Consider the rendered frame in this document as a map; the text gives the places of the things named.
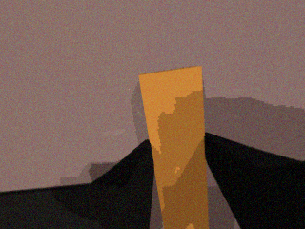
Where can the orange bar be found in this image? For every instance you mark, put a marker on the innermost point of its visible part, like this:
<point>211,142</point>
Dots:
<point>174,111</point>

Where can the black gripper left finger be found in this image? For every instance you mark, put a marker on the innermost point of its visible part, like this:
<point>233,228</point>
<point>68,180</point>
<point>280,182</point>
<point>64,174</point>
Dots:
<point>120,199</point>

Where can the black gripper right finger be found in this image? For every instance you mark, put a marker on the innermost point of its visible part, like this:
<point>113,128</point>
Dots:
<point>263,189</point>

